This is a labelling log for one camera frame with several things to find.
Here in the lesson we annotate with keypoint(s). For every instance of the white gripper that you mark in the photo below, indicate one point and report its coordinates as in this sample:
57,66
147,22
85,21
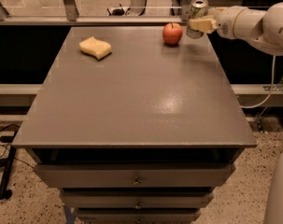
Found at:
227,21

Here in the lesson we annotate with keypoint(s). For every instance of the white green 7up can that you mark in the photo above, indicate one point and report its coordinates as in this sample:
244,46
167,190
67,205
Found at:
197,9

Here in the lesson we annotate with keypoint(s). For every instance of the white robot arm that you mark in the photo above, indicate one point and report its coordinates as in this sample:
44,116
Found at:
263,30

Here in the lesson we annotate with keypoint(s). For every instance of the red apple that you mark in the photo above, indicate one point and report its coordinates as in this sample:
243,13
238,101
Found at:
172,33

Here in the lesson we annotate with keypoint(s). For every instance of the yellow sponge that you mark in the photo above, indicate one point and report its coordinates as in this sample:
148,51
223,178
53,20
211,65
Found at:
96,48

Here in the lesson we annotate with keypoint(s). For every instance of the top grey drawer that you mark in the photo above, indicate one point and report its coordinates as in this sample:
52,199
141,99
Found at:
150,175

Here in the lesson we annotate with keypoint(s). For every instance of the grey drawer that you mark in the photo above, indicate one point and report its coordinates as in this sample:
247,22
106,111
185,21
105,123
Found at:
138,216
150,175
137,198

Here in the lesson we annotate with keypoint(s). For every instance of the middle grey drawer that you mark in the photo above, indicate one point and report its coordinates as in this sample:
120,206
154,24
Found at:
137,198

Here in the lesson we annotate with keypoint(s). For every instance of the bottom grey drawer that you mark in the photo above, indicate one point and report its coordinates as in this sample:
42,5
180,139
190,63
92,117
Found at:
138,216

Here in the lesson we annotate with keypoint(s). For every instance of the black stand leg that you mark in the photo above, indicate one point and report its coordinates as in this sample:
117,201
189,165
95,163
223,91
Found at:
6,193

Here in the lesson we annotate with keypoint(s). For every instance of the metal guard rail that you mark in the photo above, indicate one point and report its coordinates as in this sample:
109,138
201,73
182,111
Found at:
90,12

